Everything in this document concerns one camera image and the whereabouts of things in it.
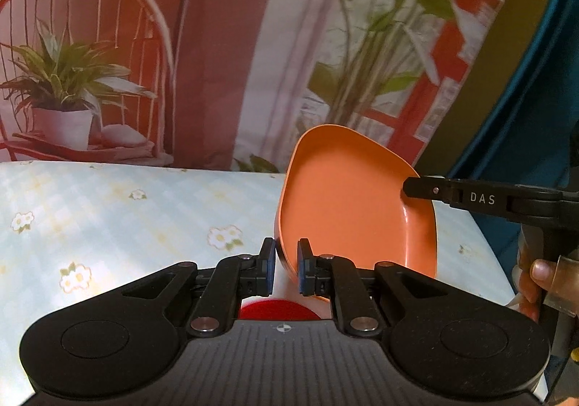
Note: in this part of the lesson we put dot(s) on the person's right hand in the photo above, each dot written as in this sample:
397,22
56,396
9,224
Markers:
540,272

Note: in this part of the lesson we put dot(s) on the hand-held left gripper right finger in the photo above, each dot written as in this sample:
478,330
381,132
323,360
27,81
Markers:
302,270

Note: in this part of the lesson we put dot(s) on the printed backdrop cloth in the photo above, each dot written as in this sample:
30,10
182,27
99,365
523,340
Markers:
217,48

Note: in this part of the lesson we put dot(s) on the teal curtain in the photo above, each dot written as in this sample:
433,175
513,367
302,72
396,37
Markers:
543,93

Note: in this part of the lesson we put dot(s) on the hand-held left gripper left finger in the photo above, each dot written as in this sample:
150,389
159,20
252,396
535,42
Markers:
269,268

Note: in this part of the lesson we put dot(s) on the floral tablecloth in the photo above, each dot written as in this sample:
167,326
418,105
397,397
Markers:
113,216

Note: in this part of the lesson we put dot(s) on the red and white bowl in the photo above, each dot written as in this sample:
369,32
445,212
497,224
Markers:
280,311

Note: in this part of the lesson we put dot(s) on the orange plate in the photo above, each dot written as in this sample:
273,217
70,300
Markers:
353,207

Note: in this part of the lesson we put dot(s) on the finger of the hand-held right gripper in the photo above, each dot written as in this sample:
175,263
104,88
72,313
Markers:
452,193

